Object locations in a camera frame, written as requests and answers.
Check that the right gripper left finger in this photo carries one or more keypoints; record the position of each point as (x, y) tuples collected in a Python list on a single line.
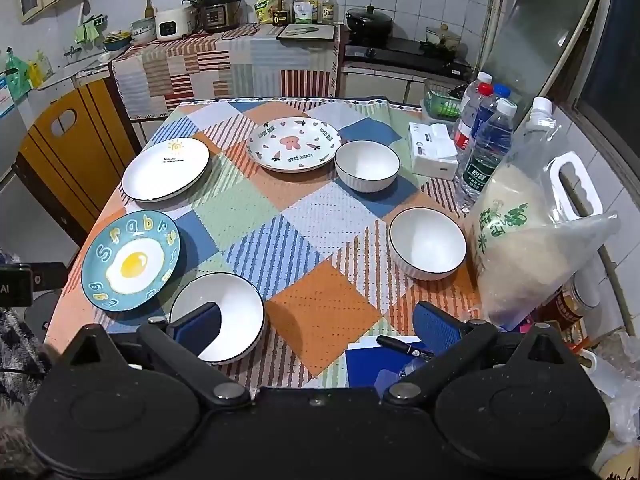
[(175, 347)]

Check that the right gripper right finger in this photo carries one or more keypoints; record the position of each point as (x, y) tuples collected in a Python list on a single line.
[(456, 349)]

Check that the white bowl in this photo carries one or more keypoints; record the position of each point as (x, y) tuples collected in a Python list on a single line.
[(243, 314), (426, 244), (366, 166)]

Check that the white plate with sun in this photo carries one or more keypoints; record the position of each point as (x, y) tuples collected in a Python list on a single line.
[(165, 170)]

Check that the white lovely bear plate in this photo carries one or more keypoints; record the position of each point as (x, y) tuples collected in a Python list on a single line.
[(293, 144)]

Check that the black pen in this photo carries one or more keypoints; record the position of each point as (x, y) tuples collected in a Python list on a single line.
[(404, 348)]

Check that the clear bag of rice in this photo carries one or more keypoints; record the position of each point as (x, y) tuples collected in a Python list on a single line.
[(537, 222)]

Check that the yellow wooden cabinet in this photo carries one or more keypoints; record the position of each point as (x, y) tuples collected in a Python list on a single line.
[(75, 154)]

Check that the white tissue pack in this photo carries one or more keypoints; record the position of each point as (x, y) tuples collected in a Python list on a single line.
[(432, 152)]

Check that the patchwork tablecloth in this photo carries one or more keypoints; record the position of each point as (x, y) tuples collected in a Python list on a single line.
[(315, 250)]

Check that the water bottle white cap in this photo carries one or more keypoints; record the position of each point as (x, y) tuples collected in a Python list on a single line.
[(493, 140)]

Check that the water bottle blue cap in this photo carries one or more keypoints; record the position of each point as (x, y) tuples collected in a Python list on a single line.
[(488, 106)]

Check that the green plastic basket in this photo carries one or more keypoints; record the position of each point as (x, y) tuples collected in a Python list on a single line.
[(442, 101)]

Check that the water bottle red cap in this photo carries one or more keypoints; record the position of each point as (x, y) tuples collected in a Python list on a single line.
[(473, 95)]

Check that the patchwork counter cloth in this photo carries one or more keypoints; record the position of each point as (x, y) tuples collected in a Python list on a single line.
[(251, 61)]

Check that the black gas stove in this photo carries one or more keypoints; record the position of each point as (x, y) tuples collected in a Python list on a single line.
[(411, 55)]

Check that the white rice cooker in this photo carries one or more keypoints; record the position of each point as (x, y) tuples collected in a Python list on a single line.
[(175, 23)]

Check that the black wok with lid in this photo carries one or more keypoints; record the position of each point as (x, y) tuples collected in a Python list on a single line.
[(368, 23)]

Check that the cutting board on counter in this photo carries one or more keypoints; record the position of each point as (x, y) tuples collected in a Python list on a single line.
[(307, 32)]

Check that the black pressure cooker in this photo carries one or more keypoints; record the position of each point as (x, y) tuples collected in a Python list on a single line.
[(219, 15)]

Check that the cooking oil bottle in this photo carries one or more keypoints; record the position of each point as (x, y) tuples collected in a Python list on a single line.
[(328, 11)]

